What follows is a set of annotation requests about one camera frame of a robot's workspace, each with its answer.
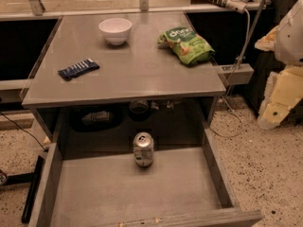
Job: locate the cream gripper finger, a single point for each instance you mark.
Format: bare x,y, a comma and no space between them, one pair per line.
283,91

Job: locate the silver green 7up can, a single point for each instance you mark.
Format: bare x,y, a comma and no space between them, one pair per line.
143,146

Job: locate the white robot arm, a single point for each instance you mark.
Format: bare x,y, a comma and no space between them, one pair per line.
286,41

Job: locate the open grey drawer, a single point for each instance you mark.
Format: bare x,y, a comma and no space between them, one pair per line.
94,181

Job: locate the grey counter cabinet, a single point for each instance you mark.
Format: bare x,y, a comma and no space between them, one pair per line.
136,70

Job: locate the green chip bag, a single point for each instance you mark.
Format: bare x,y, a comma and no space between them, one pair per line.
187,45

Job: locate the white ceramic bowl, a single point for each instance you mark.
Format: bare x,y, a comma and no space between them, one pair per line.
115,30

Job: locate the dark blue snack packet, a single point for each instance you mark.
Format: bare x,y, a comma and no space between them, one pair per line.
78,69

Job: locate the black floor stand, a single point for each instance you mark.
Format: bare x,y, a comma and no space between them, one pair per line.
17,196

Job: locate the grey side bracket box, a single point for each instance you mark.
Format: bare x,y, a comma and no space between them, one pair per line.
231,76

